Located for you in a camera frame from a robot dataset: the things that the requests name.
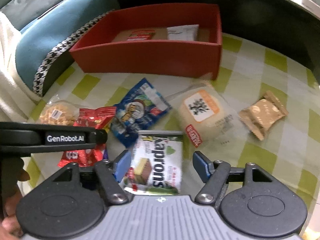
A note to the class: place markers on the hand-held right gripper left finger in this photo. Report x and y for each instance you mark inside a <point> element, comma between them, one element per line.
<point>122,164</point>

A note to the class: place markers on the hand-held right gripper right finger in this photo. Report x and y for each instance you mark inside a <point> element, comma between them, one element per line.
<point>200,167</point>

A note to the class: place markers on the gold cookie packet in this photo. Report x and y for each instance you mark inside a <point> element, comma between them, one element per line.
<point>262,115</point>

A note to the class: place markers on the clear peanut bag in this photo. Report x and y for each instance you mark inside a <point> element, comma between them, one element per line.
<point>57,113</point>

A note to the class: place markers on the red label snack packet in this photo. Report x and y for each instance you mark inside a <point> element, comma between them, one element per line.
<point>140,36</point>

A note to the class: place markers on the white green wafer packet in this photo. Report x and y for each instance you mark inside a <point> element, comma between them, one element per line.
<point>160,160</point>

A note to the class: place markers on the wrapped bread orange label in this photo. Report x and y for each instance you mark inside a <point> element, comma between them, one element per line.
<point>200,120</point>

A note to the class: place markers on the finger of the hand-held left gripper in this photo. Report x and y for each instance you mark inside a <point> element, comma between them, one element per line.
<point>30,137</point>

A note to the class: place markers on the white snack packet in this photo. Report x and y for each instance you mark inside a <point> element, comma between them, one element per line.
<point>182,33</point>

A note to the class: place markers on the red cardboard box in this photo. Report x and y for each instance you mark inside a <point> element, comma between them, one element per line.
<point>150,60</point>

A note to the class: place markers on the blue snack packet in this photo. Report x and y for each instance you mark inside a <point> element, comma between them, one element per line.
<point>135,110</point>

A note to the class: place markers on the person's left hand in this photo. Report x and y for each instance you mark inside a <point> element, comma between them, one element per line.
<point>8,215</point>

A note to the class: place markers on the white blanket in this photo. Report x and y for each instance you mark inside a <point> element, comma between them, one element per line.
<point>7,55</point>

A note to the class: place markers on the green checked tablecloth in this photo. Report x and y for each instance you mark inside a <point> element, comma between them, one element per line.
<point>250,62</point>

